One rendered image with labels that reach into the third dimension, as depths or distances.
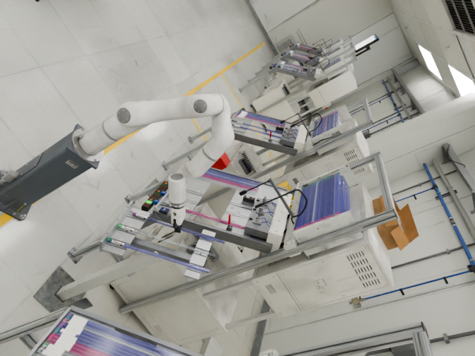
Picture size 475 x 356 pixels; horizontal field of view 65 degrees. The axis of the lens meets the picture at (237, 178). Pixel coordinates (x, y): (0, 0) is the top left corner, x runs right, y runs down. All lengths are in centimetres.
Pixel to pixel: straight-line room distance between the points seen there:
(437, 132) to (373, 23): 573
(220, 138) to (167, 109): 28
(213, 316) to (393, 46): 906
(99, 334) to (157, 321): 122
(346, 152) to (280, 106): 344
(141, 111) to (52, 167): 64
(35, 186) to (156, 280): 91
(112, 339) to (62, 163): 96
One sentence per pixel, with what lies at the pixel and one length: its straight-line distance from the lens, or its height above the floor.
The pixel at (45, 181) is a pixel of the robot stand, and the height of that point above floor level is 38.
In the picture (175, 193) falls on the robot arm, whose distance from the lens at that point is 182.
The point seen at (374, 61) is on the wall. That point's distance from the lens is 1067.
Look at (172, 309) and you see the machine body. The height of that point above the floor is 36.
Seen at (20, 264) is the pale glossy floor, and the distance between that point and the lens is 251.
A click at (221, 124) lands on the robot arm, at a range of 166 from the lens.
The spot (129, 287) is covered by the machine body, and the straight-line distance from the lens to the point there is 269.
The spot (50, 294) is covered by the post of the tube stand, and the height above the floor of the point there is 1.
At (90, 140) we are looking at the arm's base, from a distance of 201.
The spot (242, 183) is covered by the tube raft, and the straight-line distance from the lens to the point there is 263.
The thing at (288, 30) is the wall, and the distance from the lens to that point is 1060.
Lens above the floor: 209
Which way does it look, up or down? 25 degrees down
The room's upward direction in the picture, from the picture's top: 65 degrees clockwise
